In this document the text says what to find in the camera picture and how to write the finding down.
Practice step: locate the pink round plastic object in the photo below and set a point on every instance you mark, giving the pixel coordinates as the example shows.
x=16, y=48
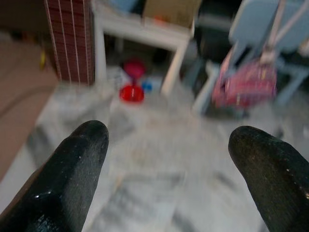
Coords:
x=134, y=68

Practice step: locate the pink checked bag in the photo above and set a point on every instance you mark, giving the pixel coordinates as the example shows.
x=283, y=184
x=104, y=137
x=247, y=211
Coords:
x=246, y=84

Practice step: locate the brown cardboard box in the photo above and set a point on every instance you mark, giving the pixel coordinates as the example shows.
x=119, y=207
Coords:
x=171, y=12

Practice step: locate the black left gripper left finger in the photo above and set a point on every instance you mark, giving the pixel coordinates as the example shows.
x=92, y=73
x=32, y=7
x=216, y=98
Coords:
x=65, y=174

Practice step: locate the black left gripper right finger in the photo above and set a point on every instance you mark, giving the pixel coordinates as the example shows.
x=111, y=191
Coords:
x=272, y=174

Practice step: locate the light blue folding chair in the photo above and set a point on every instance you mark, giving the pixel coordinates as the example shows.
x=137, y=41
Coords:
x=256, y=24

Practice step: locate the red plastic bowl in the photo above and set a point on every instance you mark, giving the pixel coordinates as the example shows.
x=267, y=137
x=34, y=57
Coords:
x=132, y=93

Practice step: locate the black bin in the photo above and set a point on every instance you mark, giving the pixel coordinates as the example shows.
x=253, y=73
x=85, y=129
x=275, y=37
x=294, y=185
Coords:
x=212, y=36

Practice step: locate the small blue object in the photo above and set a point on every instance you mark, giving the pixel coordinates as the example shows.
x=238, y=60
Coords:
x=146, y=86

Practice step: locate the white wooden table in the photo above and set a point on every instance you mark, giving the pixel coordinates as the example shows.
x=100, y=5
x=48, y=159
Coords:
x=144, y=32

